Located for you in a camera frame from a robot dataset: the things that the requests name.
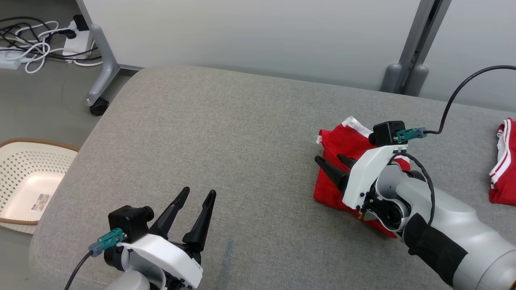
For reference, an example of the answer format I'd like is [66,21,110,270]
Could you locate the grey partition post base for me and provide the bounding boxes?
[381,0,453,97]

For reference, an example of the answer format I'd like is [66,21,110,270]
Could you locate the thin black right gripper cable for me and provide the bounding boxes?
[386,152,437,227]

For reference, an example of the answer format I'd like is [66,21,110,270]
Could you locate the red jersey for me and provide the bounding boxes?
[313,116,412,239]

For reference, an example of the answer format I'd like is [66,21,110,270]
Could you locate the white power strip with cables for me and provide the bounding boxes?
[0,20,103,74]

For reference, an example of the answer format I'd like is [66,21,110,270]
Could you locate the black right camera cable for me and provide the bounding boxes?
[423,65,516,135]

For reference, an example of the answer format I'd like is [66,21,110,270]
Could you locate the black camera cable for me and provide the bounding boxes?
[64,250,95,290]
[423,65,516,135]

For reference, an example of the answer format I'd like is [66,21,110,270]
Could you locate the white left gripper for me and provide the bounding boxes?
[117,186,217,290]

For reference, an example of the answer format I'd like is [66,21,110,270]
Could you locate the black left camera cable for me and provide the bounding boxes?
[64,250,95,290]

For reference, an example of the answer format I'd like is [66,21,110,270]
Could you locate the grey partition leg with caster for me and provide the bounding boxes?
[76,0,144,116]

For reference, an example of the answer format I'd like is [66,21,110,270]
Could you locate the paper label in basket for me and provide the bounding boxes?
[31,194,52,213]

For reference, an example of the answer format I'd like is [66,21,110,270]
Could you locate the teal left camera connector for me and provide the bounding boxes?
[89,228,126,258]

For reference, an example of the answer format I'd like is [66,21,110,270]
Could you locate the black floor cable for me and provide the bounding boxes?
[0,16,101,62]

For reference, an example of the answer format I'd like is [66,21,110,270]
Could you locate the cream perforated laundry basket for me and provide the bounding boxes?
[0,138,80,236]

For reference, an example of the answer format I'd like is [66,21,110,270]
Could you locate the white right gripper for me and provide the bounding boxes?
[314,144,408,210]

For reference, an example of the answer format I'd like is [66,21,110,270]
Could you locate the teal right camera connector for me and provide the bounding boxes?
[395,127,427,143]

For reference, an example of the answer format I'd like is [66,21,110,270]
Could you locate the small white power adapter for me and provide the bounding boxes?
[0,47,23,70]

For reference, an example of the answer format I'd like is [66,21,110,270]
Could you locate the teal camera connector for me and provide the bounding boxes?
[89,228,126,258]
[395,127,427,143]

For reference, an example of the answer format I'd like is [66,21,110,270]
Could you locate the black caster wheel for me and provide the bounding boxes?
[89,97,110,117]

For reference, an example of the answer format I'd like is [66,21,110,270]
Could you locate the red shorts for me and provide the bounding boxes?
[489,118,516,206]

